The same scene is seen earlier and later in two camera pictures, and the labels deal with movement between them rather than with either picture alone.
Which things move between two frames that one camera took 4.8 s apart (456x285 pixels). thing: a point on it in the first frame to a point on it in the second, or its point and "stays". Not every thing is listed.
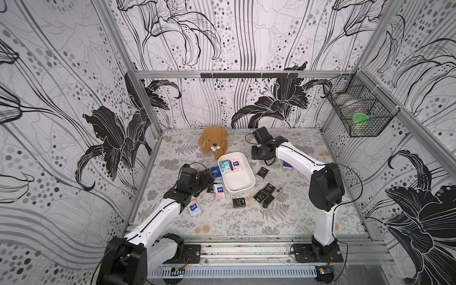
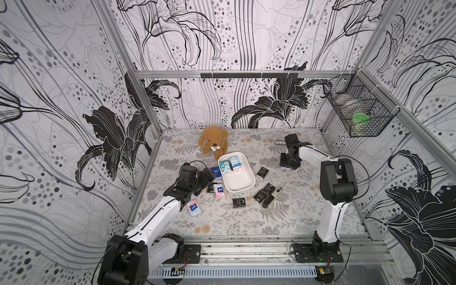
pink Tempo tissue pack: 218,190 stays
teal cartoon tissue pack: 226,166 stays
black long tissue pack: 267,191 stays
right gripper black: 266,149 to 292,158
